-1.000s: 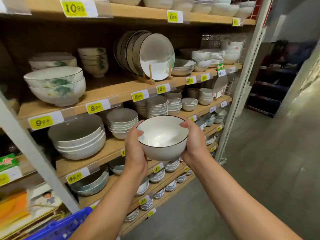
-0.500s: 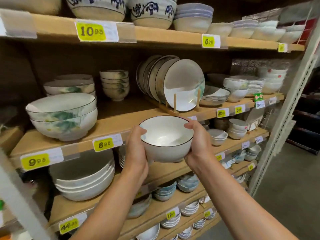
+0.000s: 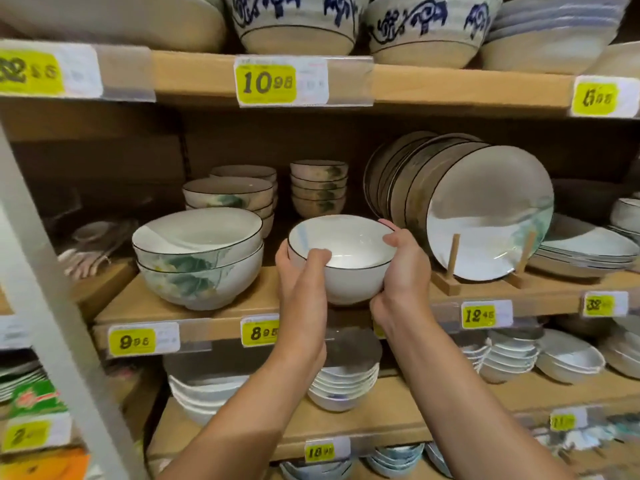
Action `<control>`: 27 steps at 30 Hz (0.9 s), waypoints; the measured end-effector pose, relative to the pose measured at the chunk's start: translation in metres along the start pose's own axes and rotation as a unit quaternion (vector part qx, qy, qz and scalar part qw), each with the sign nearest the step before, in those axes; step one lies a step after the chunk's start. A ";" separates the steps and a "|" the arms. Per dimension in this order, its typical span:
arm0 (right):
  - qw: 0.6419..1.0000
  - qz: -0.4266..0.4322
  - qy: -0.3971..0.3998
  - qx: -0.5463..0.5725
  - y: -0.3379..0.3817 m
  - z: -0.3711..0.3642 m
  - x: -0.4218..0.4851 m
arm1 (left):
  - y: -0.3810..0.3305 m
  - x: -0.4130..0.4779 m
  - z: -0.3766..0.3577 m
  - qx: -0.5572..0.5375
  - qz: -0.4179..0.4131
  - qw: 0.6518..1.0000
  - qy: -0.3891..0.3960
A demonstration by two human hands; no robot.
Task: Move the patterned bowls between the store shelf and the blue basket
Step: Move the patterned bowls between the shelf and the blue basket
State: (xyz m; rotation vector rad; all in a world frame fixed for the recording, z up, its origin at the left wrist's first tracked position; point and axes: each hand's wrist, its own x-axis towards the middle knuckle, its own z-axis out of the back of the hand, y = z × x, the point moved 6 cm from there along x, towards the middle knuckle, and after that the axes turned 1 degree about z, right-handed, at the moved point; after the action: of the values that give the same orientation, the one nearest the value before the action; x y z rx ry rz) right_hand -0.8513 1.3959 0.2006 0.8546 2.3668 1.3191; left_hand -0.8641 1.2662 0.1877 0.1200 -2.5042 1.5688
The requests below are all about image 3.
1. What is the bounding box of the person's left hand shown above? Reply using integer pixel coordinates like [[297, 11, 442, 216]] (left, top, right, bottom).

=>
[[275, 239, 333, 365]]

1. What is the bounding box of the person's right hand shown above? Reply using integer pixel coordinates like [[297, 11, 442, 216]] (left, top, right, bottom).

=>
[[369, 218, 433, 341]]

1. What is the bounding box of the person's left forearm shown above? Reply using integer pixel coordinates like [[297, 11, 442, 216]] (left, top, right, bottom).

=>
[[157, 344, 329, 480]]

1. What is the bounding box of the person's right forearm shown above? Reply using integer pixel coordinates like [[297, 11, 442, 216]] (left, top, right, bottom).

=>
[[385, 304, 576, 480]]

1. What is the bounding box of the stack of large white bowls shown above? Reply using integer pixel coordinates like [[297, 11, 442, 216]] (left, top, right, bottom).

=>
[[163, 349, 251, 427]]

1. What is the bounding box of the row of blue grey bowls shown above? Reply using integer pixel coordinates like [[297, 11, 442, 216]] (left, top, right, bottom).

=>
[[365, 442, 453, 479]]

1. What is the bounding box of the stack of large white dishes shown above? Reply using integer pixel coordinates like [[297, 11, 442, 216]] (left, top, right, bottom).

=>
[[0, 0, 227, 53]]

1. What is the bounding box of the wooden plate rack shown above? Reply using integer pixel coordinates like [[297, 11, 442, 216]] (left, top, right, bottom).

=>
[[431, 232, 539, 297]]

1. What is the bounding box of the row of black-rimmed floral plates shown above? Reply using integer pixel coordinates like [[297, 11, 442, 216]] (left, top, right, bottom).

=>
[[363, 131, 555, 282]]

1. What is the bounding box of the bundle of pink ceramic spoons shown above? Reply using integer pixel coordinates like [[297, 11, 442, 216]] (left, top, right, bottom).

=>
[[57, 219, 136, 281]]

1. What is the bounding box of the blue patterned white bowl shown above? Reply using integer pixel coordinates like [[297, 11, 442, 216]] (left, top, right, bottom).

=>
[[225, 0, 371, 57], [362, 0, 503, 69]]

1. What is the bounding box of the white price tag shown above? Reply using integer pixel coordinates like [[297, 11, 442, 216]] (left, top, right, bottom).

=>
[[0, 314, 31, 348]]

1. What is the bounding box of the stack of pale green plates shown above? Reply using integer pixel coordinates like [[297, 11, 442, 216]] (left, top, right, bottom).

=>
[[0, 359, 49, 403]]

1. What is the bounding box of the yellow bear divided plate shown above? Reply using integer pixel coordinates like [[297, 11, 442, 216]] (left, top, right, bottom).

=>
[[0, 449, 91, 480]]

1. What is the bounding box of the green sign price tag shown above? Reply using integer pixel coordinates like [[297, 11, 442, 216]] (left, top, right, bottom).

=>
[[0, 379, 73, 453]]

